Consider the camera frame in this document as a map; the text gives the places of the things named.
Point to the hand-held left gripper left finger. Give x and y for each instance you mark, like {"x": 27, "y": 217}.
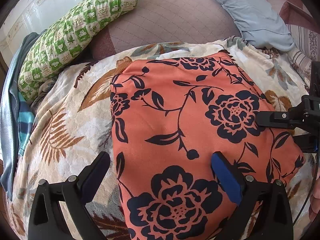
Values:
{"x": 93, "y": 180}

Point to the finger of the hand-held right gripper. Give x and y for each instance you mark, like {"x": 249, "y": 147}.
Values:
{"x": 275, "y": 119}

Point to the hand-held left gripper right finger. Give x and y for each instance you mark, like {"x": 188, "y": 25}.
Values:
{"x": 226, "y": 177}

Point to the orange floral garment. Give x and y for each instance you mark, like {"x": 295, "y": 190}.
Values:
{"x": 175, "y": 130}

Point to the person's right hand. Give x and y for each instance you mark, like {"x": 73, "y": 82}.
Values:
{"x": 315, "y": 197}

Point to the striped bed sheet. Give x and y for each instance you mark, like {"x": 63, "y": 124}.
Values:
{"x": 302, "y": 45}

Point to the leaf print blanket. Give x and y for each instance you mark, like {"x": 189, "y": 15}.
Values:
{"x": 75, "y": 120}

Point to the teal striped cloth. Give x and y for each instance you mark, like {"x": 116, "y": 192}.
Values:
{"x": 25, "y": 125}

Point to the light blue cloth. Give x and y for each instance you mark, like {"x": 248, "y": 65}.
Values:
{"x": 8, "y": 120}

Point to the light blue pillow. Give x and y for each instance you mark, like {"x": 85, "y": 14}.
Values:
{"x": 250, "y": 12}

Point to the mauve quilted bed sheet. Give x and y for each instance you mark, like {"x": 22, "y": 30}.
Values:
{"x": 170, "y": 20}

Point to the green checkered pillow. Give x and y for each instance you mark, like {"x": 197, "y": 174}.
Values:
{"x": 75, "y": 35}

